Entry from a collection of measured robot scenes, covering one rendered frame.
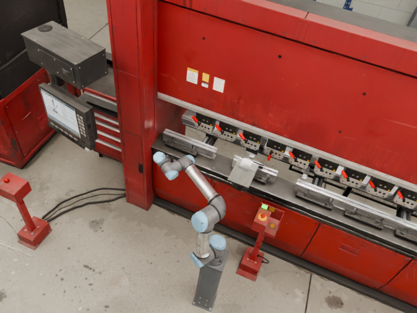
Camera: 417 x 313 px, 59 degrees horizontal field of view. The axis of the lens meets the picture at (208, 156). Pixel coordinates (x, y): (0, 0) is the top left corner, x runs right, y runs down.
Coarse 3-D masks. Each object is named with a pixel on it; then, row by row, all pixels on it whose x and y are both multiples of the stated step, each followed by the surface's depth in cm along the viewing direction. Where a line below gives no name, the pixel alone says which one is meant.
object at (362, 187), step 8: (184, 112) 345; (192, 112) 346; (184, 120) 343; (192, 120) 339; (216, 128) 334; (240, 128) 338; (216, 136) 340; (240, 144) 334; (288, 152) 323; (280, 160) 327; (288, 160) 323; (336, 176) 313; (368, 176) 312; (344, 184) 316; (392, 192) 303; (392, 200) 306; (408, 208) 304; (416, 208) 301
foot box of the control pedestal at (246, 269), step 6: (246, 252) 349; (258, 252) 350; (246, 258) 345; (258, 258) 346; (240, 264) 343; (246, 264) 341; (252, 264) 342; (258, 264) 342; (240, 270) 348; (246, 270) 346; (252, 270) 342; (258, 270) 338; (246, 276) 344; (252, 276) 345
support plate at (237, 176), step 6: (240, 162) 307; (234, 168) 301; (252, 168) 303; (234, 174) 297; (240, 174) 298; (246, 174) 299; (252, 174) 299; (228, 180) 293; (234, 180) 293; (240, 180) 293; (246, 180) 294; (246, 186) 290
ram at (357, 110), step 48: (192, 48) 255; (240, 48) 240; (288, 48) 226; (192, 96) 283; (240, 96) 265; (288, 96) 249; (336, 96) 234; (384, 96) 222; (288, 144) 276; (336, 144) 258; (384, 144) 243
